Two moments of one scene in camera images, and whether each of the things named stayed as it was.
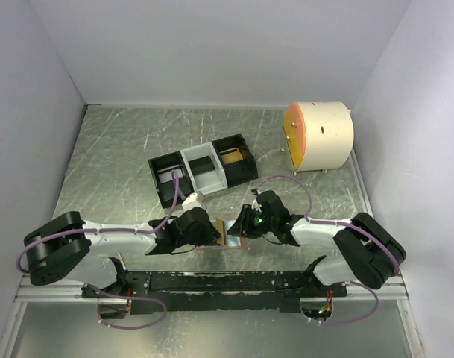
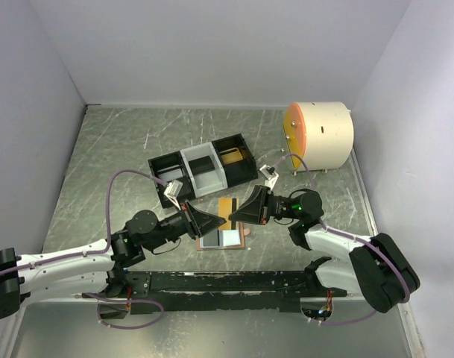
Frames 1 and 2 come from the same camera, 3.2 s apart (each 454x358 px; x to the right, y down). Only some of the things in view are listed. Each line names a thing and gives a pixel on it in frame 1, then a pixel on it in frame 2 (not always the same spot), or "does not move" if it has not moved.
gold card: (220, 227) -> (225, 209)
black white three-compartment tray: (207, 168) does not move
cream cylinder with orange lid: (318, 135) does not move
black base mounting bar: (178, 291) does not move
